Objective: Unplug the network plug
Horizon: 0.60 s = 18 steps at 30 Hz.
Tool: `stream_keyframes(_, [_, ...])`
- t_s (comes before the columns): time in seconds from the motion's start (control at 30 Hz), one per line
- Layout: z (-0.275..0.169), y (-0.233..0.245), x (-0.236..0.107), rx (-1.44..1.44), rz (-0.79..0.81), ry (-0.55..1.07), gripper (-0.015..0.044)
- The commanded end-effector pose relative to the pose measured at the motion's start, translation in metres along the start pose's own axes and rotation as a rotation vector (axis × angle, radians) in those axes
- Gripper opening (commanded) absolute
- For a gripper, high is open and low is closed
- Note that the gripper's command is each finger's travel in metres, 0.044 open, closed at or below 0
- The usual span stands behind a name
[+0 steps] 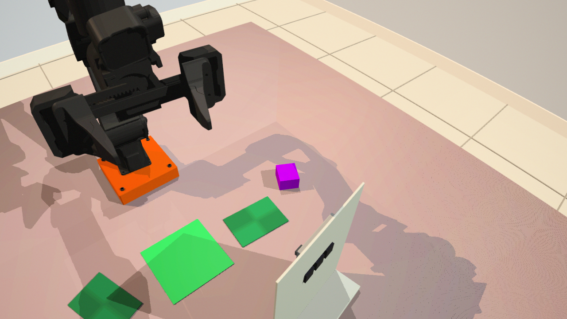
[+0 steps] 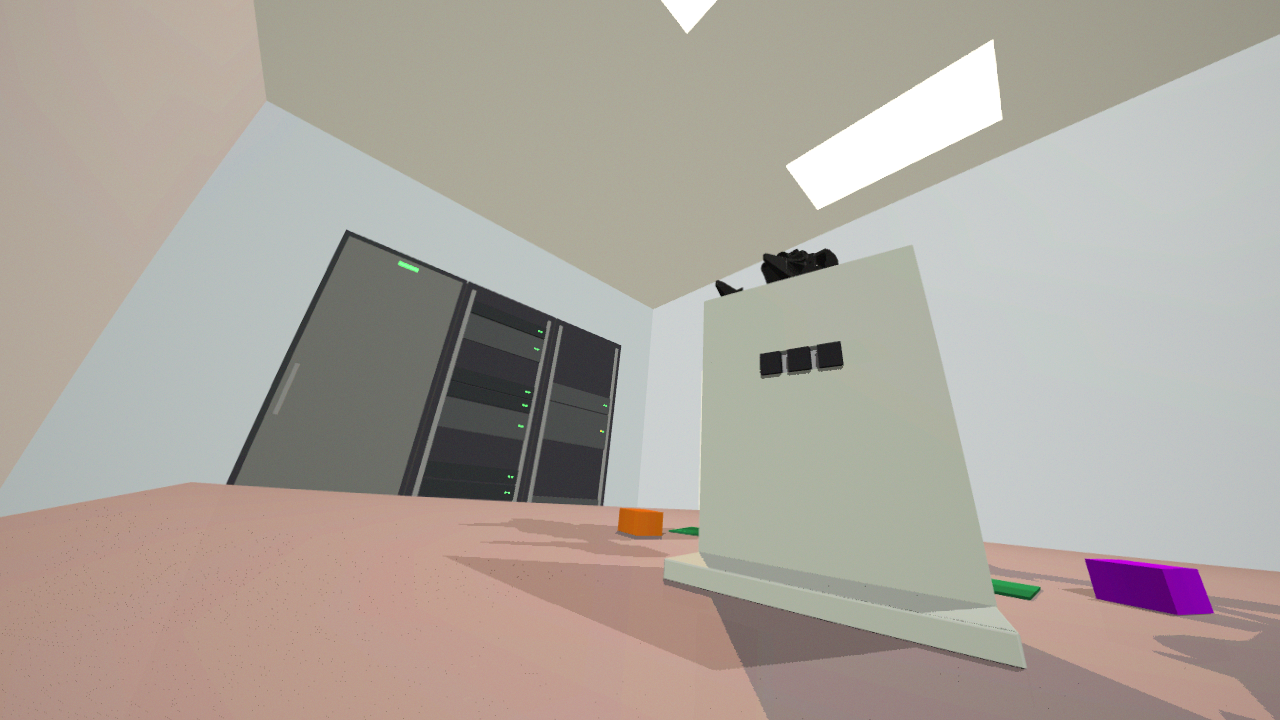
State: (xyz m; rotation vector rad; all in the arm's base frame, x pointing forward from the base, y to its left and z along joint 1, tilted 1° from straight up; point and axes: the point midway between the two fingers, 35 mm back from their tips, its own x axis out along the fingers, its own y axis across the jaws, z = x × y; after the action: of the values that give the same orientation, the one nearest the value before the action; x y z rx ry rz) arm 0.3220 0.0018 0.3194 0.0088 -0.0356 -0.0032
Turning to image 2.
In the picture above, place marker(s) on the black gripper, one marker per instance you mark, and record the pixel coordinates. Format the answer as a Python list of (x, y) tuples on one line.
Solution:
[(787, 268)]

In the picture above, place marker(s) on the purple rectangular block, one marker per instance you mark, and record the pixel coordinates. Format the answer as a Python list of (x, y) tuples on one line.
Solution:
[(1175, 590)]

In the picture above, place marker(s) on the orange block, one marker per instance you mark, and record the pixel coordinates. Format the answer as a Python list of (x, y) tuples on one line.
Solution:
[(640, 522)]

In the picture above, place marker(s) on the pale grey panel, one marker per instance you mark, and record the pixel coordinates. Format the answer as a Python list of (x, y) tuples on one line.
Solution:
[(833, 481)]

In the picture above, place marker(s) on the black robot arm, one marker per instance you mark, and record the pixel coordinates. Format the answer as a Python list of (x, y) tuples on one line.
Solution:
[(770, 276)]

